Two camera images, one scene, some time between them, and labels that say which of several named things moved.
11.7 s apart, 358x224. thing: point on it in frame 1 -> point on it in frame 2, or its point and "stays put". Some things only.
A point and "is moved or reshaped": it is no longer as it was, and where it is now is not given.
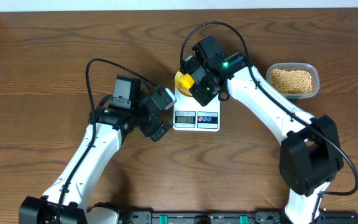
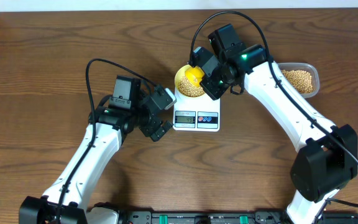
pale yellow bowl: [178, 77] stays put
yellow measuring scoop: [187, 80] is moved or reshaped
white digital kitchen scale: [189, 115] stays put
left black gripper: [153, 127] stays put
